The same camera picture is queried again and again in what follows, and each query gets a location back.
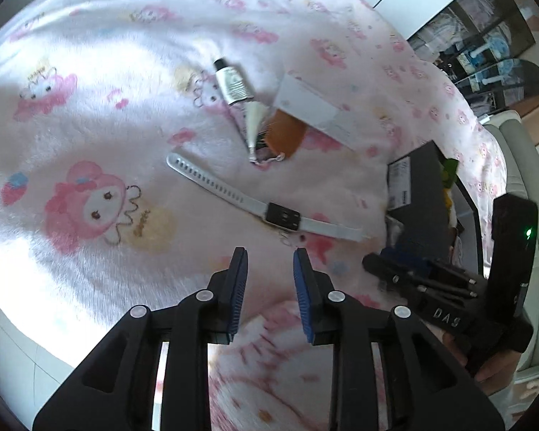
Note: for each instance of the white bed base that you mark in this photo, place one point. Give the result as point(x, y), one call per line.
point(18, 354)

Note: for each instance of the white smart watch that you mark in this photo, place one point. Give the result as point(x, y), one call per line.
point(215, 186)

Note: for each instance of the pink cartoon printed blanket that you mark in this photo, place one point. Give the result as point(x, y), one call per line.
point(116, 76)

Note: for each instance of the white hand cream tube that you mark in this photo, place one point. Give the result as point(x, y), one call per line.
point(233, 83)

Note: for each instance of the person's right hand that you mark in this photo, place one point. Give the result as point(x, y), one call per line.
point(498, 372)

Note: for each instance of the orange wooden comb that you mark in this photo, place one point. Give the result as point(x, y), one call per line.
point(285, 132)

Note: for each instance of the dark glass display cabinet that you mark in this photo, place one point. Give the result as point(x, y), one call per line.
point(476, 31)

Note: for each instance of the pink printed cloth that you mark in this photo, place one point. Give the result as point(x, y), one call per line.
point(274, 368)

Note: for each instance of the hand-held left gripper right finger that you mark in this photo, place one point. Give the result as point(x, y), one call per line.
point(302, 296)

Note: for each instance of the green snack packet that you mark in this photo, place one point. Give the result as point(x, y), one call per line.
point(449, 170)

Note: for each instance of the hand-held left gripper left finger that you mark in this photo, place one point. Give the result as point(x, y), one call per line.
point(237, 296)

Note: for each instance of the black storage box container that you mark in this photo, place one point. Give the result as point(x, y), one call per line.
point(417, 188)

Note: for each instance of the white padded bed frame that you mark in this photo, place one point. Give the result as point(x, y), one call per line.
point(521, 152)

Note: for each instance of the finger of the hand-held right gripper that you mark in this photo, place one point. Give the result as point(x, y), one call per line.
point(413, 265)
point(382, 269)

